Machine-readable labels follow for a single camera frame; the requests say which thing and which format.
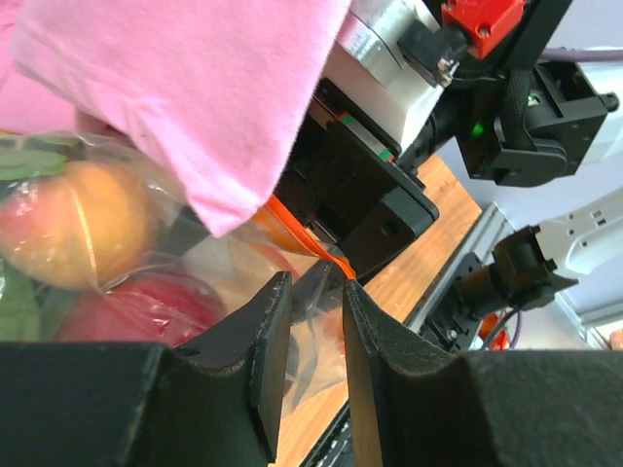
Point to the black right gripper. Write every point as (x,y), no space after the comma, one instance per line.
(343,182)

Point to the red fake apple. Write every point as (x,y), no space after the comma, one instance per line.
(165,306)

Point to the pink shirt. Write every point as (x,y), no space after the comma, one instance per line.
(214,91)

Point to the orange fake peach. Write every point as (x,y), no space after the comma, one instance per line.
(84,227)

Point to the green fake lettuce leaf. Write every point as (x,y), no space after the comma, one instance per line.
(24,165)

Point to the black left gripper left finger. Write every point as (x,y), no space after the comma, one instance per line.
(215,401)

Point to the clear zip top bag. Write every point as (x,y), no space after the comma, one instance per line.
(236,265)

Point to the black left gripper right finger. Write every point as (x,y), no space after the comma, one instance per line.
(413,404)

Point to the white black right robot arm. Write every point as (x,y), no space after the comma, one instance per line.
(527,115)

